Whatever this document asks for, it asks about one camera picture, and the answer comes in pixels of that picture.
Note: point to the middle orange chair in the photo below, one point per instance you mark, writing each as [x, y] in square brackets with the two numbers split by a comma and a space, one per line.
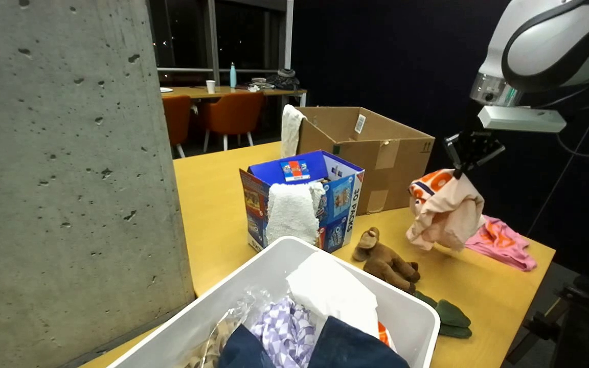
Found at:
[231, 114]

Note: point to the pink shirt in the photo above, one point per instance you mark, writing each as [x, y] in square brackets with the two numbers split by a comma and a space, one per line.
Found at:
[499, 241]

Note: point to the white paper cup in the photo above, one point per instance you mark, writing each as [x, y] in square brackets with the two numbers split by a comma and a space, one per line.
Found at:
[210, 86]

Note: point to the white cloth on brown box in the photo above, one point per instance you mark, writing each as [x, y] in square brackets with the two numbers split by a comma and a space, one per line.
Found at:
[289, 131]

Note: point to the brown stuffed monkey toy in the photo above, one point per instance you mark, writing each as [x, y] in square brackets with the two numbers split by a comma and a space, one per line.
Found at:
[383, 263]

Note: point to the long wooden counter desk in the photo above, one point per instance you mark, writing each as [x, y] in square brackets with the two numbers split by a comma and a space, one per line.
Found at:
[203, 93]

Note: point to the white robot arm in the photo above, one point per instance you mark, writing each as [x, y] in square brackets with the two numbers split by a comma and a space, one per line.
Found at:
[537, 47]

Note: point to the white cloth in basket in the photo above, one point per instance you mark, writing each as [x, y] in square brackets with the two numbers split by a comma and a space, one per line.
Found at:
[323, 284]

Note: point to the light blue water bottle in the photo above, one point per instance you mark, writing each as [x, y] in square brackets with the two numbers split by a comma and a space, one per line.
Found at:
[231, 75]

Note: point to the dark bag on counter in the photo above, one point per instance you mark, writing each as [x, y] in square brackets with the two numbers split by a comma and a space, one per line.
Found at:
[278, 80]

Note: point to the green stuffed toy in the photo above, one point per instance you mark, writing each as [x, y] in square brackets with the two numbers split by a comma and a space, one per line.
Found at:
[452, 321]

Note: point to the dark navy garment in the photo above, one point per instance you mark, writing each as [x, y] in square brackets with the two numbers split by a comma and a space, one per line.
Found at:
[335, 346]

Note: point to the orange chair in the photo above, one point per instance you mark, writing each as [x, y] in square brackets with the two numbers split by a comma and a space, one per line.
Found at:
[178, 113]
[231, 114]

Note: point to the white plastic laundry basket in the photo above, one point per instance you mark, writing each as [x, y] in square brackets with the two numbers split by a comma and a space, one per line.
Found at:
[413, 326]

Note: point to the purple checked cloth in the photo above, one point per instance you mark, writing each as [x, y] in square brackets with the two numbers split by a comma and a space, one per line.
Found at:
[284, 330]

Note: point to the left orange chair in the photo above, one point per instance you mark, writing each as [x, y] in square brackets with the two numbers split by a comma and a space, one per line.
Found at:
[178, 113]

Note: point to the blue printed cardboard box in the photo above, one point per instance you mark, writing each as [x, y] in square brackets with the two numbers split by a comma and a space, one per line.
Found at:
[342, 185]

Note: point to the white towel in blue box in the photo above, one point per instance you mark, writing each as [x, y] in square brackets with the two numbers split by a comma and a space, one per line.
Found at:
[293, 211]

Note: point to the white shirt with orange print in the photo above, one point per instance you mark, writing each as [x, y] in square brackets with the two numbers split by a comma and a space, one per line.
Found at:
[447, 208]

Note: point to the large brown cardboard box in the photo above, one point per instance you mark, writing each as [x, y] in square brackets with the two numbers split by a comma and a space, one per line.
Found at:
[390, 152]

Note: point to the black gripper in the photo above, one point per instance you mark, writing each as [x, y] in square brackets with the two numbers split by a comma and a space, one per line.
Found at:
[478, 148]

